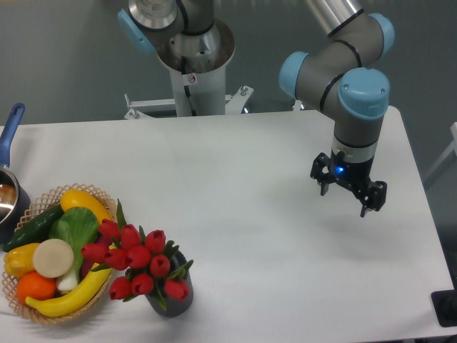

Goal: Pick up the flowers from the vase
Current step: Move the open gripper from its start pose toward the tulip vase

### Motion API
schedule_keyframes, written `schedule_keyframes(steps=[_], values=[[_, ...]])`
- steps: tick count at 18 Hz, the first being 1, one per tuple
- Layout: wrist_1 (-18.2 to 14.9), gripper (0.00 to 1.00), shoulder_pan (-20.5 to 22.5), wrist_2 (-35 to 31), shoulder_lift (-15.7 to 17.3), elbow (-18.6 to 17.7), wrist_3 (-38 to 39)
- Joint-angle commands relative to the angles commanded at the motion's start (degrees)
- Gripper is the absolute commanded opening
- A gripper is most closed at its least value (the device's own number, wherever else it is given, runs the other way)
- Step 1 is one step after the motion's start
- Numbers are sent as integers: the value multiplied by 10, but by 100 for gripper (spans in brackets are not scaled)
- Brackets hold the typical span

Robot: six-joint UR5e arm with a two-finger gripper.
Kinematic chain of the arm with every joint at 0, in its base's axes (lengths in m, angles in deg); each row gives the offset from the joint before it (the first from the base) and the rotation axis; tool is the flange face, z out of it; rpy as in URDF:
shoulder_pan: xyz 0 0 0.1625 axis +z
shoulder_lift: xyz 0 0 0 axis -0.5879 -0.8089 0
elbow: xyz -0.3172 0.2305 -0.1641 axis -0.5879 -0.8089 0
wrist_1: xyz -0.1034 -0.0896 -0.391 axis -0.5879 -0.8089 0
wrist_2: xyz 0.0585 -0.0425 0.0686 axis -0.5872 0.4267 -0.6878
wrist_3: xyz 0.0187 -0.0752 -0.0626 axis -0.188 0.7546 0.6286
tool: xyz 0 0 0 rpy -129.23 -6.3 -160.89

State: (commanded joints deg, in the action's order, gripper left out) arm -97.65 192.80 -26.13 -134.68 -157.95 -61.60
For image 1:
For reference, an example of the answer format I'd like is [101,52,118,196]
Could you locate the yellow banana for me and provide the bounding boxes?
[26,268,112,318]

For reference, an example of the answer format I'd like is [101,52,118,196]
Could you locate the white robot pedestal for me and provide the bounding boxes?
[123,19,255,121]

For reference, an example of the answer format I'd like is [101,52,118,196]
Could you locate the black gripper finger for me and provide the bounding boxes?
[310,152,333,196]
[358,181,387,218]

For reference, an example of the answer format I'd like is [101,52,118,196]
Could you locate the dark grey ribbed vase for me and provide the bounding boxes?
[145,250,194,317]

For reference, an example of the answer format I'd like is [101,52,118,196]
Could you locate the purple vegetable in basket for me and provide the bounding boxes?
[80,236,111,279]

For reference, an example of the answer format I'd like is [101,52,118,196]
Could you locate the yellow squash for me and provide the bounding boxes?
[60,189,113,223]

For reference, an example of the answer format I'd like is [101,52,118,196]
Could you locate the blue handled saucepan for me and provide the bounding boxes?
[1,103,31,244]

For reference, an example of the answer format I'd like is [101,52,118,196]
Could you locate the yellow bell pepper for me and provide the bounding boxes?
[4,243,40,278]

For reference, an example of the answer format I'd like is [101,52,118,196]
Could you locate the green bok choy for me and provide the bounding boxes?
[49,207,99,294]

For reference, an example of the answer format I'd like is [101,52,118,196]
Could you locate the orange fruit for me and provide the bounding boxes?
[16,272,56,304]

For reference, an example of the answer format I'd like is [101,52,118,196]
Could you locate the green cucumber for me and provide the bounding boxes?
[3,205,64,252]

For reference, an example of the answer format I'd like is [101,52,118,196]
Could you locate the beige round disc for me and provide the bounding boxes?
[32,239,74,279]

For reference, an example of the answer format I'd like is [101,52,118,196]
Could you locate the red tulip bouquet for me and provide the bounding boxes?
[81,203,180,302]

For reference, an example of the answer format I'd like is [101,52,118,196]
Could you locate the black device at table edge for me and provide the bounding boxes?
[431,289,456,327]

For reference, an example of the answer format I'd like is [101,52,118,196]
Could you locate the white frame at right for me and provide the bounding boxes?
[423,122,456,190]

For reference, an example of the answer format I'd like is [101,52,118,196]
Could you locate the woven wicker basket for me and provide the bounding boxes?
[1,183,119,325]

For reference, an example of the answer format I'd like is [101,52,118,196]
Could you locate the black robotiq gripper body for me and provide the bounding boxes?
[328,145,373,195]

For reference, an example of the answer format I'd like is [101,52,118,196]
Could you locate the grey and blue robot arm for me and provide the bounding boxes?
[117,1,395,212]

